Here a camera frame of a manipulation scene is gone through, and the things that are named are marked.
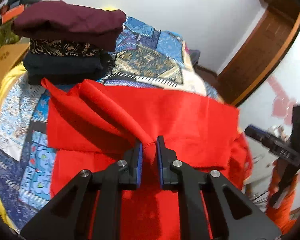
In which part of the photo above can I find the maroon folded garment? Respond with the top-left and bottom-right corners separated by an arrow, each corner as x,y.
11,0 -> 127,52

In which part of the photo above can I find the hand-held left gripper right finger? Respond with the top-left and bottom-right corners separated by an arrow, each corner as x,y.
156,135 -> 282,240

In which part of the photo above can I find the green patterned cloth cover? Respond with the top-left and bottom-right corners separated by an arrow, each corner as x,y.
0,22 -> 20,48

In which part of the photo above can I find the wooden folding lap table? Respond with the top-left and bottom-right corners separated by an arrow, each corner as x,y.
0,44 -> 29,105

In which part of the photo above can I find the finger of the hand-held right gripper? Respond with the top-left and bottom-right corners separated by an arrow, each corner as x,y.
245,124 -> 294,159

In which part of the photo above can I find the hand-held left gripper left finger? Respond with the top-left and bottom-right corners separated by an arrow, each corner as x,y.
20,140 -> 143,240

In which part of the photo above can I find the red zip jacket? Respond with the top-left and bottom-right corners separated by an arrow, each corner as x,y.
41,78 -> 253,240

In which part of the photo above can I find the dark navy folded garment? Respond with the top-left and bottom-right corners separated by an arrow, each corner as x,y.
22,51 -> 114,85

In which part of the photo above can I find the brown wooden door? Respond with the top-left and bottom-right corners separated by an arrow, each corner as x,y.
216,5 -> 300,105

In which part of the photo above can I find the purple grey backpack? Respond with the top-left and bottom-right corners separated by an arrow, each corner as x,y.
187,50 -> 202,65

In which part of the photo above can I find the person's right forearm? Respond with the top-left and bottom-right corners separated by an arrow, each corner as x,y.
266,160 -> 298,234

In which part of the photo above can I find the blue patchwork bed blanket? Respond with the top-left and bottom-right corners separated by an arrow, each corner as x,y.
0,16 -> 225,230

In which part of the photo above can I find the orange box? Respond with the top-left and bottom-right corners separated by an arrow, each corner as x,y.
1,4 -> 24,23

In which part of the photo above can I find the black patterned folded garment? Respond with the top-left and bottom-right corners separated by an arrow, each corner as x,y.
29,38 -> 104,57

